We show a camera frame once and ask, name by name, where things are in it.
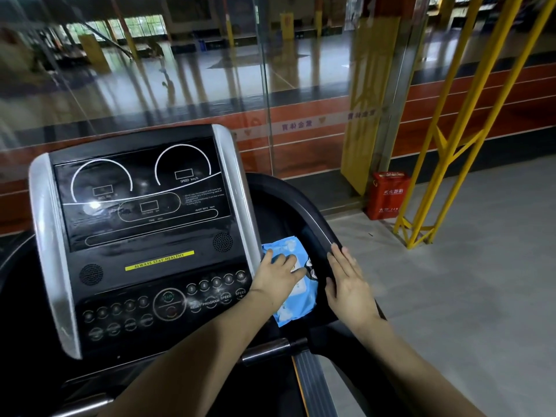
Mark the person's left hand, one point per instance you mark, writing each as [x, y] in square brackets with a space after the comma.
[272, 280]

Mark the person's right hand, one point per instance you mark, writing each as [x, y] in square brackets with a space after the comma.
[349, 293]

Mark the grey treadmill side rail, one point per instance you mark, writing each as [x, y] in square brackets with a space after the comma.
[312, 386]

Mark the yellow steel lattice column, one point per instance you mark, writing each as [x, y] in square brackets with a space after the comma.
[451, 138]

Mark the person's left thumb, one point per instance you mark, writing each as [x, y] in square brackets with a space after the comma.
[298, 274]

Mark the glass partition wall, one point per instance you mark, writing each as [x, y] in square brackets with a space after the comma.
[173, 73]

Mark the person's right forearm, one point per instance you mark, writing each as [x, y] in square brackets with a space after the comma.
[412, 373]

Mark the yellow padded pillar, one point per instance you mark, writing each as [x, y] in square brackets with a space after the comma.
[369, 104]

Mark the person's right thumb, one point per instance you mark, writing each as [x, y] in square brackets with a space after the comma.
[330, 293]

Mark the blue wet wipes packet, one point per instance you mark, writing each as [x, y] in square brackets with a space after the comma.
[297, 301]

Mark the person's left forearm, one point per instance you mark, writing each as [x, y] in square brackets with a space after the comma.
[195, 356]

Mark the black treadmill handrail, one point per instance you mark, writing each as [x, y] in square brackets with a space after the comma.
[21, 343]
[304, 212]

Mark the black treadmill console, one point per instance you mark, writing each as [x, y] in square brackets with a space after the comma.
[143, 199]

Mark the red fire extinguisher box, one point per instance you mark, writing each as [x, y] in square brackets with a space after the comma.
[388, 196]

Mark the silver treadmill grip bar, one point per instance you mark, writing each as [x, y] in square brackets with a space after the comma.
[82, 407]
[267, 350]

